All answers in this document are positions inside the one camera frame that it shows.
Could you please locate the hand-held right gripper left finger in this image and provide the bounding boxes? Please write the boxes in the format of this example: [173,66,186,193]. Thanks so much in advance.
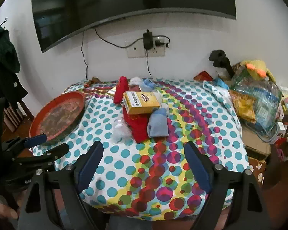
[17,140,104,230]

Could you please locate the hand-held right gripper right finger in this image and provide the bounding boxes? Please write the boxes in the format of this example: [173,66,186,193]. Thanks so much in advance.
[184,141,271,230]

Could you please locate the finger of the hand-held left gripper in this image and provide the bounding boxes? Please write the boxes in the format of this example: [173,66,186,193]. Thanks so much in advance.
[1,134,48,159]
[11,143,70,166]

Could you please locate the red round tray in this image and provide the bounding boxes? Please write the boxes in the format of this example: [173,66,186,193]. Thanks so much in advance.
[29,91,86,146]

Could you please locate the clear plastic bag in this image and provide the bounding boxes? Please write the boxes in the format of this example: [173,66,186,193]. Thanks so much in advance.
[110,118,133,144]

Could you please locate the red sock roll gold print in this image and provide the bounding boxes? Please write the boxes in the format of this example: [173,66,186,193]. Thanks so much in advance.
[113,76,129,104]
[122,105,156,142]

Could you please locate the yellow box white label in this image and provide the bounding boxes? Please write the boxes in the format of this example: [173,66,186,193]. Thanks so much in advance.
[123,91,161,115]

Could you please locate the person's left hand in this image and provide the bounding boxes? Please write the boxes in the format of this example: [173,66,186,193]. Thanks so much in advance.
[0,194,18,221]

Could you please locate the wooden chair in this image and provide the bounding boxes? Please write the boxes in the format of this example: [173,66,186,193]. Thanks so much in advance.
[1,99,35,135]

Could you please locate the polka dot tablecloth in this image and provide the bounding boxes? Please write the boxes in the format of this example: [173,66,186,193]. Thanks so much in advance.
[30,78,250,221]

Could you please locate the brown floral cloth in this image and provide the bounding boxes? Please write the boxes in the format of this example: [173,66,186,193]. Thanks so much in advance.
[248,158,267,185]

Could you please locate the brown cardboard box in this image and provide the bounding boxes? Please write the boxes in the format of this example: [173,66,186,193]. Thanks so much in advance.
[241,122,271,156]

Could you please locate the blue cloth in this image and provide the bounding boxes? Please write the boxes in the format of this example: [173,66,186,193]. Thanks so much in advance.
[215,78,230,88]

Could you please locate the red packet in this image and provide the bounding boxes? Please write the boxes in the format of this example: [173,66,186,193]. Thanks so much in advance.
[193,70,213,81]

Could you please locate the dark green hanging clothes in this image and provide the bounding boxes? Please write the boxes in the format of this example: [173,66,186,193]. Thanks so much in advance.
[0,23,29,101]

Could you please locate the clear bag of goods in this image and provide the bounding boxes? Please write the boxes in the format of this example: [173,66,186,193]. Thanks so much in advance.
[229,66,284,135]

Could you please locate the black clamp stand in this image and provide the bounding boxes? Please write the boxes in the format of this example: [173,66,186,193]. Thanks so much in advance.
[208,50,234,77]

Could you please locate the yellow plush toy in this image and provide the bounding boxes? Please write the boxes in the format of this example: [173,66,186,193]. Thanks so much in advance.
[240,60,276,82]

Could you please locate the black power adapter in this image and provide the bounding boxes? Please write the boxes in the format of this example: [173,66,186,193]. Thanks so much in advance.
[143,29,154,51]

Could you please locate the black television power cable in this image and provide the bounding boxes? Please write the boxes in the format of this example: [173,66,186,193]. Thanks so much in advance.
[81,32,89,80]

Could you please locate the black adapter cable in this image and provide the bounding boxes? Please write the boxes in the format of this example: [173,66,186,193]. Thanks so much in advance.
[146,50,153,79]

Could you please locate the black television socket cable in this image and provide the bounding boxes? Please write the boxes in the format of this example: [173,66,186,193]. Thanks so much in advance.
[94,27,144,49]

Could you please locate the white wall socket panel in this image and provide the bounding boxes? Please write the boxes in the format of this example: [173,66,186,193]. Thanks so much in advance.
[127,36,166,58]

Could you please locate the black plug with cable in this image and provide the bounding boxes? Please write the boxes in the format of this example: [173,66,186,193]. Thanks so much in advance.
[154,36,170,48]

